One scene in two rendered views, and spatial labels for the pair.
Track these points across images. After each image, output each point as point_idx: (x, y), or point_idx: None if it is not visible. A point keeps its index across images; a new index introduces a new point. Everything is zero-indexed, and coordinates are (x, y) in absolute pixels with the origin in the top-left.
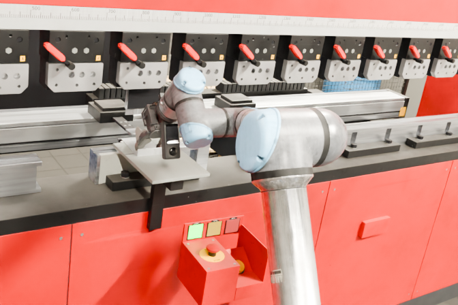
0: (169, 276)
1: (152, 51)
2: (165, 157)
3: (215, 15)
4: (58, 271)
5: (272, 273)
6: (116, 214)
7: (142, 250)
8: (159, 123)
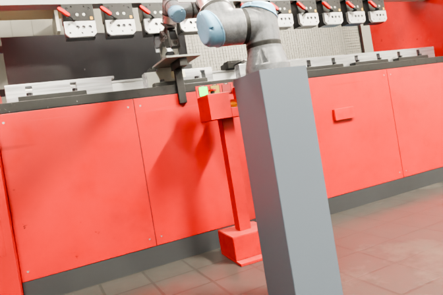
0: (203, 138)
1: (159, 12)
2: (171, 45)
3: None
4: (130, 128)
5: None
6: (157, 94)
7: (180, 119)
8: (167, 34)
